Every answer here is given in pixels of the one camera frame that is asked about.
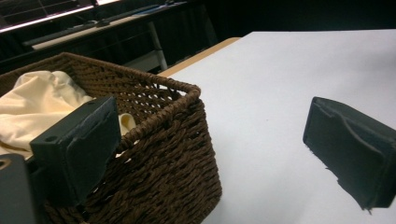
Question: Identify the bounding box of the wooden table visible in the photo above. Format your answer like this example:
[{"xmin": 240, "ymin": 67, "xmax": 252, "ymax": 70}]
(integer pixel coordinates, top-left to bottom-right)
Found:
[{"xmin": 158, "ymin": 36, "xmax": 241, "ymax": 78}]

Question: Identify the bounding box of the cream sweatshirt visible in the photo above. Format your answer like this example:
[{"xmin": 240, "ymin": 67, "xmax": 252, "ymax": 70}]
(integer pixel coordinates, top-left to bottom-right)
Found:
[{"xmin": 0, "ymin": 70, "xmax": 137, "ymax": 160}]

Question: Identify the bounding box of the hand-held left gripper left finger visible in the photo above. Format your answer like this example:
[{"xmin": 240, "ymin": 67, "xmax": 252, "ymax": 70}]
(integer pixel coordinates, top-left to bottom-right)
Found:
[{"xmin": 30, "ymin": 96, "xmax": 122, "ymax": 208}]

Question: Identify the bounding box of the bright metal bar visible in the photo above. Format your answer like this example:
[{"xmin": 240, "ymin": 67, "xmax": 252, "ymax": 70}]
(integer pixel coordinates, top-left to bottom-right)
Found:
[{"xmin": 0, "ymin": 0, "xmax": 122, "ymax": 35}]

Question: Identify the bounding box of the brown woven basket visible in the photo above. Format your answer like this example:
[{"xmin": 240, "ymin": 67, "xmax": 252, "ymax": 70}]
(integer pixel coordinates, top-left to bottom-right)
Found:
[{"xmin": 0, "ymin": 51, "xmax": 223, "ymax": 224}]

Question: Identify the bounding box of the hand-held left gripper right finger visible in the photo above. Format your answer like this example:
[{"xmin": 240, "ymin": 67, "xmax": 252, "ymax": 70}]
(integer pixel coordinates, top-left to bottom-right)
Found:
[{"xmin": 302, "ymin": 96, "xmax": 396, "ymax": 211}]

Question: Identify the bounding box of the white table sheet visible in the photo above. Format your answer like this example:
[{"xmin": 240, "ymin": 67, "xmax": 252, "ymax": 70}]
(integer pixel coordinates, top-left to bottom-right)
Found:
[{"xmin": 169, "ymin": 29, "xmax": 396, "ymax": 224}]

